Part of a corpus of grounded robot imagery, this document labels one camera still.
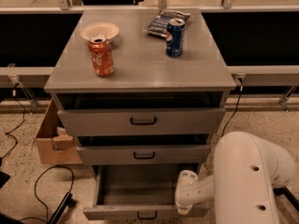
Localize grey bottom drawer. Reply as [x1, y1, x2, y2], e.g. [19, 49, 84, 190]
[83, 164, 208, 220]

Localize grey drawer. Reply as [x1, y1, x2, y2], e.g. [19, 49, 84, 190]
[58, 108, 225, 136]
[83, 164, 208, 220]
[77, 145, 210, 165]

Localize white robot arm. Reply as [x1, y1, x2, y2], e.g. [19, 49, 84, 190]
[175, 132, 296, 224]

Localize grey drawer cabinet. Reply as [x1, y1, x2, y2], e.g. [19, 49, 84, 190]
[43, 7, 236, 175]

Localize grey middle drawer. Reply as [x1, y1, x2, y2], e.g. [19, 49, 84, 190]
[77, 145, 210, 165]

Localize grey top drawer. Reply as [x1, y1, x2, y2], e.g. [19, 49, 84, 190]
[58, 108, 225, 136]

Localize orange Coca-Cola can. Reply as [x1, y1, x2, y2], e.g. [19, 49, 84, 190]
[88, 35, 114, 77]

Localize blue chip bag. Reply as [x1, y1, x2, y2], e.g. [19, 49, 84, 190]
[145, 9, 191, 37]

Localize blue Pepsi can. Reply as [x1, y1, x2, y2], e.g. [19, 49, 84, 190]
[165, 18, 186, 57]

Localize white paper bowl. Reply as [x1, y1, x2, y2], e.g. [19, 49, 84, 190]
[80, 22, 120, 41]

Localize brown cardboard box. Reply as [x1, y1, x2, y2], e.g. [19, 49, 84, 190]
[36, 101, 81, 164]

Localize black chair base leg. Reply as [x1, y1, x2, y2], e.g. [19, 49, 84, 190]
[47, 192, 76, 224]

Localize black caster leg right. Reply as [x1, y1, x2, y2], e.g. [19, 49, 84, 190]
[273, 187, 299, 212]

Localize black power cable right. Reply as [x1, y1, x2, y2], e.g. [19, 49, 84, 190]
[221, 84, 244, 138]

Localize black looped floor cable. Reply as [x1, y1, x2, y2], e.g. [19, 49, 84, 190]
[18, 165, 76, 223]

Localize black cable left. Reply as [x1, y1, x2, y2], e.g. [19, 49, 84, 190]
[0, 82, 27, 161]

